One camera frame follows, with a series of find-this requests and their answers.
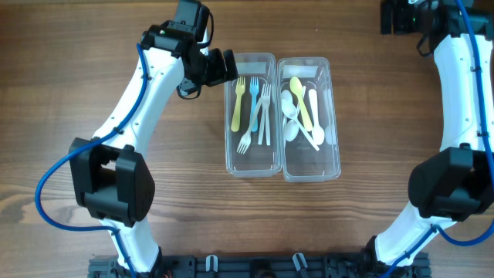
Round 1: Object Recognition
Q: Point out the left blue cable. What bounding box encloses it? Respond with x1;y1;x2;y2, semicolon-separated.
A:
34;42;151;278

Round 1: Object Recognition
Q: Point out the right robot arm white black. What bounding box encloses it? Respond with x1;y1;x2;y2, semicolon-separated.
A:
369;0;493;268

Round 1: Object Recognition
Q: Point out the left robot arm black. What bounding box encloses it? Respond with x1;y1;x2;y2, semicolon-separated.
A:
69;1;238;277

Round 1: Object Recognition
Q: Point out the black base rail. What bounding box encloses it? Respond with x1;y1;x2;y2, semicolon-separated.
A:
87;253;432;278

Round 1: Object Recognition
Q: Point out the light blue spork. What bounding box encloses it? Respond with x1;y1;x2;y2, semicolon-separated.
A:
249;76;259;132

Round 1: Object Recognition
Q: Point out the right clear plastic container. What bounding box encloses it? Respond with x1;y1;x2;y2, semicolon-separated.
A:
277;57;341;182

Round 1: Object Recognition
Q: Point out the clear plastic container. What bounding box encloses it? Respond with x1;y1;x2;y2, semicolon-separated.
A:
224;53;283;178
277;57;341;182

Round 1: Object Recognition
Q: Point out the left clear plastic container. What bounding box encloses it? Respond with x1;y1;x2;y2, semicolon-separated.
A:
224;53;283;178

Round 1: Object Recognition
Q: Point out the white slim-handled spoon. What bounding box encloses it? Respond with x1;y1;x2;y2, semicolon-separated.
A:
283;85;307;142

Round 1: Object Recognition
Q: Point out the yellow plastic fork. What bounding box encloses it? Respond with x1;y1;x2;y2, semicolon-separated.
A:
231;76;245;132

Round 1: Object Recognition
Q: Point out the white wide-handled spoon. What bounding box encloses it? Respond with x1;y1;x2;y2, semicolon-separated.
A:
308;89;325;145

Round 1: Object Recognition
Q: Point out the yellow plastic spoon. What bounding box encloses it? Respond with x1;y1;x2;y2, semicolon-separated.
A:
289;76;313;131

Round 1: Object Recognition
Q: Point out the white plastic fork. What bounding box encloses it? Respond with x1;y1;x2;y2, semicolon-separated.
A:
263;84;271;146

